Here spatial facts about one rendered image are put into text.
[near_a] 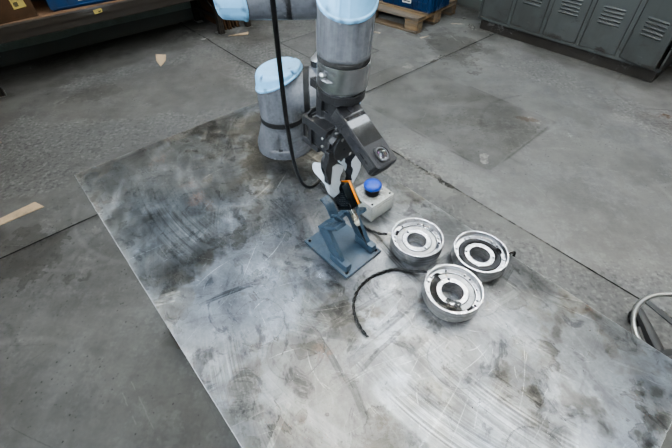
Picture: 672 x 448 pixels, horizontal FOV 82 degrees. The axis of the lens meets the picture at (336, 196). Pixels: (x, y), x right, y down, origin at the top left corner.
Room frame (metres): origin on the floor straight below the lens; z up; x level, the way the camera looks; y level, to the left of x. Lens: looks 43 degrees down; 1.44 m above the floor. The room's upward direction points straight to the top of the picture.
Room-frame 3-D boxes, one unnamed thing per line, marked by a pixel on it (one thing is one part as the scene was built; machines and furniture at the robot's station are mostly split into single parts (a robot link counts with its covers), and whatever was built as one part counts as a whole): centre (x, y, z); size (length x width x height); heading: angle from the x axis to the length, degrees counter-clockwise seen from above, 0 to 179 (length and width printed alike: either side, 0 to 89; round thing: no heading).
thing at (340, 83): (0.53, -0.01, 1.18); 0.08 x 0.08 x 0.05
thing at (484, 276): (0.48, -0.28, 0.82); 0.10 x 0.10 x 0.04
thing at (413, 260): (0.52, -0.16, 0.82); 0.10 x 0.10 x 0.04
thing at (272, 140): (0.90, 0.14, 0.85); 0.15 x 0.15 x 0.10
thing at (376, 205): (0.65, -0.08, 0.82); 0.08 x 0.07 x 0.05; 42
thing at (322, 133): (0.54, 0.00, 1.10); 0.09 x 0.08 x 0.12; 43
